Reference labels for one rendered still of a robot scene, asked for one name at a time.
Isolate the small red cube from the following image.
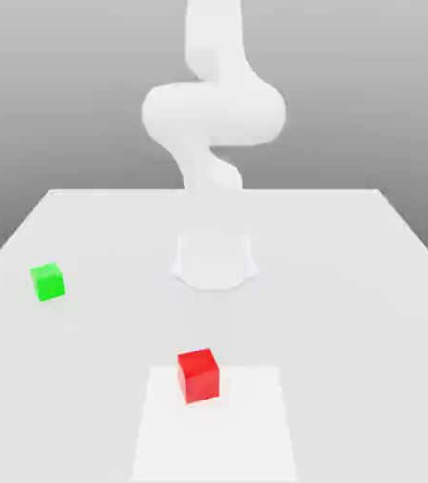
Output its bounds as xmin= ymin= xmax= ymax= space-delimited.
xmin=176 ymin=347 xmax=222 ymax=406

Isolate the small green cube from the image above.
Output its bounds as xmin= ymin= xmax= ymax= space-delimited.
xmin=29 ymin=262 xmax=67 ymax=303

